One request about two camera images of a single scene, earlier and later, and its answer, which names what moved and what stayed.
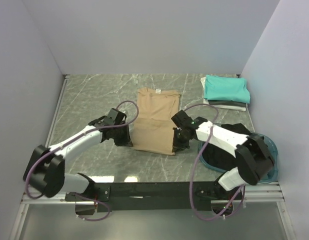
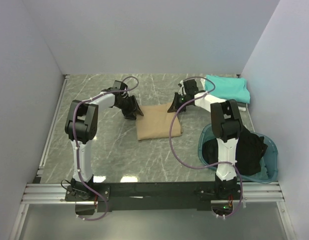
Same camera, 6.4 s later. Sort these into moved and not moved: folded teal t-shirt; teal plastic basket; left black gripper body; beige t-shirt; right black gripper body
Moved: left black gripper body; right black gripper body; beige t-shirt
Not moved: teal plastic basket; folded teal t-shirt
